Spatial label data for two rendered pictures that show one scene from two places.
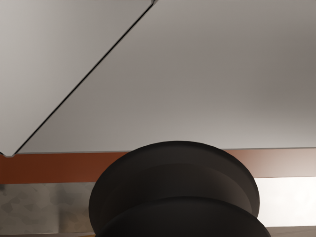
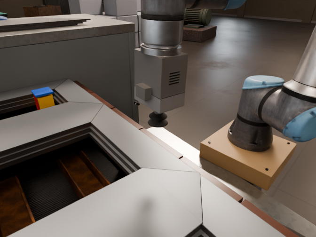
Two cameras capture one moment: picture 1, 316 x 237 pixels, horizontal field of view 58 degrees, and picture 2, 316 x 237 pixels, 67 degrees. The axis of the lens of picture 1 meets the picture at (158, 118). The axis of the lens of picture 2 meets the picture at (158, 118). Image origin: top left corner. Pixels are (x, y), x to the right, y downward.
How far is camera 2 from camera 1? 45 cm
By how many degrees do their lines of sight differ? 46
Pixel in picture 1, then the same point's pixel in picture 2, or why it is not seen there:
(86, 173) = (196, 167)
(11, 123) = (190, 175)
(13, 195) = not seen: hidden behind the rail
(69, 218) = (253, 193)
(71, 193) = not seen: hidden behind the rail
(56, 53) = (165, 175)
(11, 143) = (195, 173)
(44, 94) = (177, 173)
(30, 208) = (265, 208)
